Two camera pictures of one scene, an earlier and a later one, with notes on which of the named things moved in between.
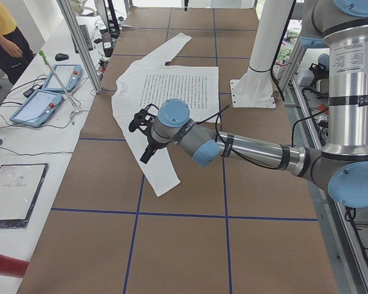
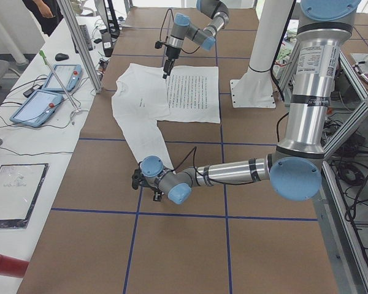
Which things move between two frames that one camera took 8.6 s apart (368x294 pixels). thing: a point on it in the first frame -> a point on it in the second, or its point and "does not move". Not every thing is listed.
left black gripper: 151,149 -> 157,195
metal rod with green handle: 45,62 does not move
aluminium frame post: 84,51 does not move
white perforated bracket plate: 254,89 does not move
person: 8,49 -> 48,13
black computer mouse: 60,56 does not move
